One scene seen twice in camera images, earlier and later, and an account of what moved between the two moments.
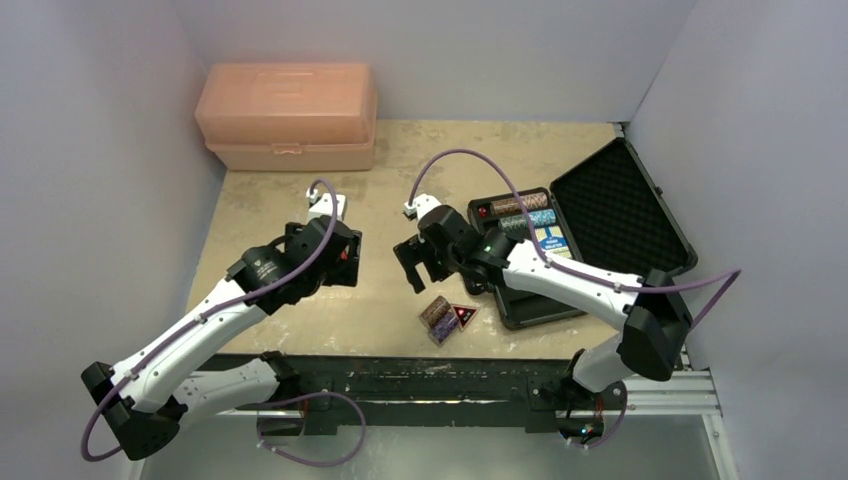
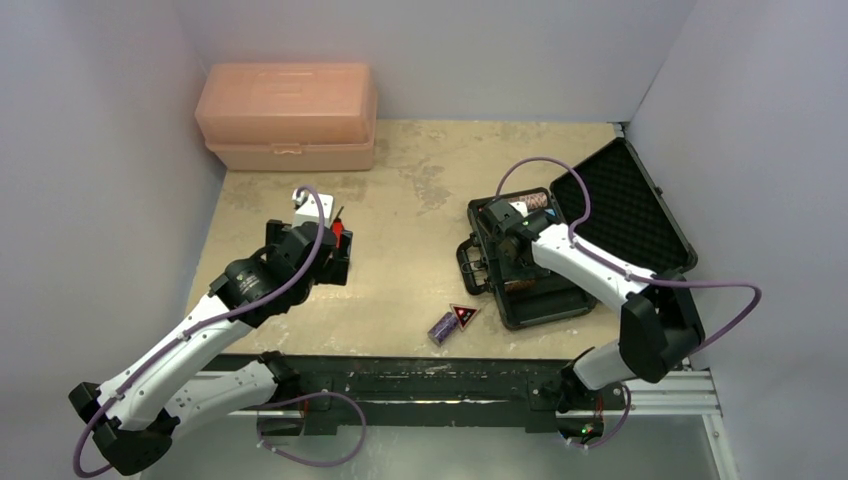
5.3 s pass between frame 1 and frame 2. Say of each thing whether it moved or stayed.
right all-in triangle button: stayed
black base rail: stayed
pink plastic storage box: stayed
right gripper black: moved
